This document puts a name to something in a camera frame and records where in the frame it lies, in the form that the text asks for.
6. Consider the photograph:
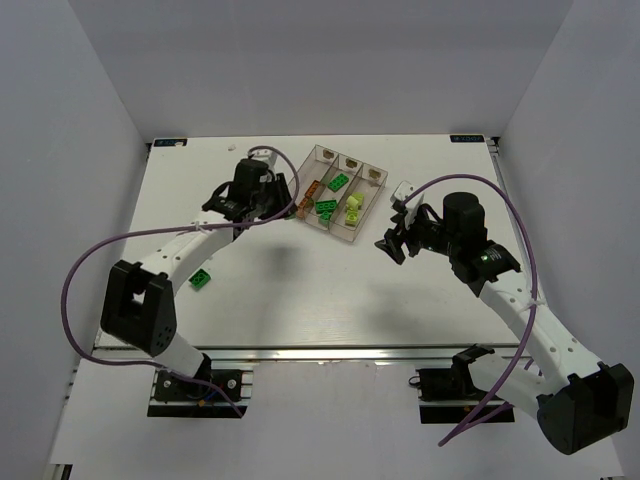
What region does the orange lego brick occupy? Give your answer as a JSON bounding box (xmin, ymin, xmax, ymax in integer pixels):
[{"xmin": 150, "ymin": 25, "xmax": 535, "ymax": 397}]
[{"xmin": 296, "ymin": 197, "xmax": 313, "ymax": 219}]

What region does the green two-by-three lego brick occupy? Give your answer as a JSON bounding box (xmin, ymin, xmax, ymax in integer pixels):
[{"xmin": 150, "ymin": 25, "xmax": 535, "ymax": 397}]
[{"xmin": 315, "ymin": 199, "xmax": 338, "ymax": 214}]

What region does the small lime lego brick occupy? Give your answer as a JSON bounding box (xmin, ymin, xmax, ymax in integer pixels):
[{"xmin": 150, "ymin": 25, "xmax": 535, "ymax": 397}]
[{"xmin": 344, "ymin": 211, "xmax": 359, "ymax": 226}]

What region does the small green lego cube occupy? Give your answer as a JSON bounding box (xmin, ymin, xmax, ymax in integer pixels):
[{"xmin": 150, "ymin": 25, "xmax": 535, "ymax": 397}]
[{"xmin": 319, "ymin": 211, "xmax": 332, "ymax": 224}]

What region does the lime sloped lego brick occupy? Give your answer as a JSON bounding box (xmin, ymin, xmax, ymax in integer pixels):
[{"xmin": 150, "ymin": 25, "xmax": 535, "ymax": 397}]
[{"xmin": 345, "ymin": 192, "xmax": 364, "ymax": 212}]

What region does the green lego plate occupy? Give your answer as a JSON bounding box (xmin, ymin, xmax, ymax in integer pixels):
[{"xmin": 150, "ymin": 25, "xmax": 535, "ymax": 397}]
[{"xmin": 327, "ymin": 173, "xmax": 350, "ymax": 192}]

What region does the green curved lego brick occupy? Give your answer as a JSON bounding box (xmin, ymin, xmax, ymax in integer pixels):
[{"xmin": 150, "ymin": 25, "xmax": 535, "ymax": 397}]
[{"xmin": 188, "ymin": 268, "xmax": 211, "ymax": 290}]

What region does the brown lego plate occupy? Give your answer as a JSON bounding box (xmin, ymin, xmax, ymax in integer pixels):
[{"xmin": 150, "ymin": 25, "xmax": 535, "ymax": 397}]
[{"xmin": 305, "ymin": 180, "xmax": 321, "ymax": 198}]

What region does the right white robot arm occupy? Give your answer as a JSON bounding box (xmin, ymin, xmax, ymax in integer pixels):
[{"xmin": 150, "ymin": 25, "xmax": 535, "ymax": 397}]
[{"xmin": 375, "ymin": 189, "xmax": 634, "ymax": 455}]

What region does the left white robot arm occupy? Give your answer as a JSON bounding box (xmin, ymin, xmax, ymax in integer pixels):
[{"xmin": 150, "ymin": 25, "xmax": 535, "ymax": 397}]
[{"xmin": 100, "ymin": 149, "xmax": 295, "ymax": 381}]

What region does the clear left bin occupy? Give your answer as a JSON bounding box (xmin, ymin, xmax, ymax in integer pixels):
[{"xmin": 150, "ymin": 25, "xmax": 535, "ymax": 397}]
[{"xmin": 294, "ymin": 145, "xmax": 339, "ymax": 221}]

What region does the clear right bin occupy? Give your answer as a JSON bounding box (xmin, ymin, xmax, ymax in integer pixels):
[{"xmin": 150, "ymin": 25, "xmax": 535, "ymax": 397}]
[{"xmin": 328, "ymin": 159, "xmax": 388, "ymax": 242}]

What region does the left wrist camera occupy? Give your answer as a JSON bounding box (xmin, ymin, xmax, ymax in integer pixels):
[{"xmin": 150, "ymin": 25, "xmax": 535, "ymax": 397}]
[{"xmin": 248, "ymin": 148, "xmax": 278, "ymax": 165}]

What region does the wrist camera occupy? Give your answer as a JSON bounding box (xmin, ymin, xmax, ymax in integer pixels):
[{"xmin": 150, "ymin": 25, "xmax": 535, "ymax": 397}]
[
  {"xmin": 390, "ymin": 181, "xmax": 424, "ymax": 229},
  {"xmin": 248, "ymin": 148, "xmax": 278, "ymax": 165}
]

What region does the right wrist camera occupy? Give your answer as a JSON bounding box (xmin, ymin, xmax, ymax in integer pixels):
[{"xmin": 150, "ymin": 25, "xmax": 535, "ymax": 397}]
[{"xmin": 390, "ymin": 181, "xmax": 424, "ymax": 229}]

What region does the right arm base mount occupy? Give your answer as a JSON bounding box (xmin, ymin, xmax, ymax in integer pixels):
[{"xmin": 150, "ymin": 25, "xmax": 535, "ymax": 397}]
[{"xmin": 407, "ymin": 345, "xmax": 495, "ymax": 426}]

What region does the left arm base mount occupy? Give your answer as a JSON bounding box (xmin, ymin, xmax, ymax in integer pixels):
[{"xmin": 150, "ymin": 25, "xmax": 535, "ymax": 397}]
[{"xmin": 147, "ymin": 368, "xmax": 253, "ymax": 419}]

